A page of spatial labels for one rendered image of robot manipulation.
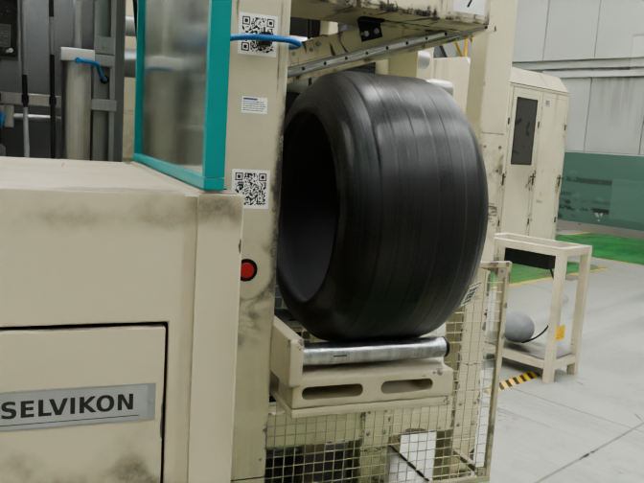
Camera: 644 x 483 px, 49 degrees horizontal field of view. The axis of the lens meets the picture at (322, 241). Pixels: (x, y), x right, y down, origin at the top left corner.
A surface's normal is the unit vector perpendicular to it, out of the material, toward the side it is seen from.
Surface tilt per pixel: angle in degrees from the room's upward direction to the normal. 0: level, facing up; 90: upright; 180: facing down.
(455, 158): 65
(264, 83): 90
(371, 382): 90
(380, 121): 51
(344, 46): 90
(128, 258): 90
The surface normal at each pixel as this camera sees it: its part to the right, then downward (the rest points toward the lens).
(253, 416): 0.36, 0.15
